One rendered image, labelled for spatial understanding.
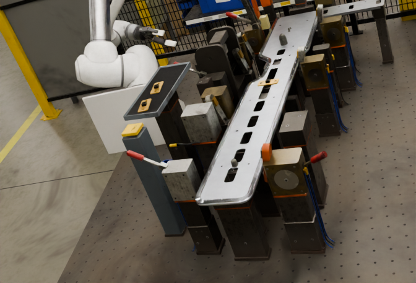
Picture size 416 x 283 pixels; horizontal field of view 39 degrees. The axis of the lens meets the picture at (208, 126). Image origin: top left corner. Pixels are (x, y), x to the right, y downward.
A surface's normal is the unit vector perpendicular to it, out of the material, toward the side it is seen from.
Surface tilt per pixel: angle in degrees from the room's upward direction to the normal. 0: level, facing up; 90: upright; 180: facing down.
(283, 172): 90
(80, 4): 90
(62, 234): 0
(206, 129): 90
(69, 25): 90
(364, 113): 0
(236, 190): 0
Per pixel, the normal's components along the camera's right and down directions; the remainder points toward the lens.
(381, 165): -0.31, -0.83
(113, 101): -0.17, 0.54
